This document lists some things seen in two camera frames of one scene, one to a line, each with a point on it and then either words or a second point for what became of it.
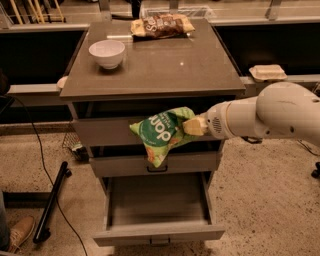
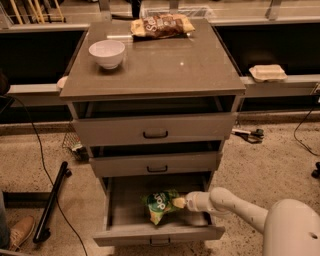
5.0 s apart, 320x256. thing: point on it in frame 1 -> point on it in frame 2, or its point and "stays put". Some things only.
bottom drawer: x=159 y=209 stays put
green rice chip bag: x=163 y=132 -> x=159 y=203
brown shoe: x=20 y=231 stays put
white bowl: x=108 y=52 stays put
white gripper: x=214 y=120 -> x=192 y=201
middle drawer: x=119 y=160 stays put
